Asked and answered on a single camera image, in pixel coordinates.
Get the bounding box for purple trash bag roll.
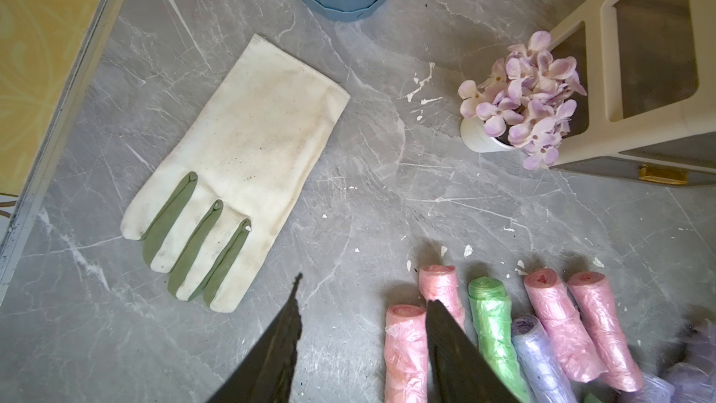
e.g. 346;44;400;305
511;315;577;403
617;373;675;403
664;320;715;403

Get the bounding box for purple flowers in white pot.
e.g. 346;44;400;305
458;31;587;171

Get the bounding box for white green work glove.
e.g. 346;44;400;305
120;35;350;313

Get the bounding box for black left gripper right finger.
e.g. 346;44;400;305
425;300;518;403

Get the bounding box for beige three-drawer organizer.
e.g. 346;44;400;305
552;0;715;188

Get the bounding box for green trash bag roll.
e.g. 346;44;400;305
583;392;603;403
468;276;531;402

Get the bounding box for pink trash bag roll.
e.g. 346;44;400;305
384;304;429;402
567;272;645;392
419;265;465;329
524;268;607;384

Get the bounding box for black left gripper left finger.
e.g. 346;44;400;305
210;274;302;403

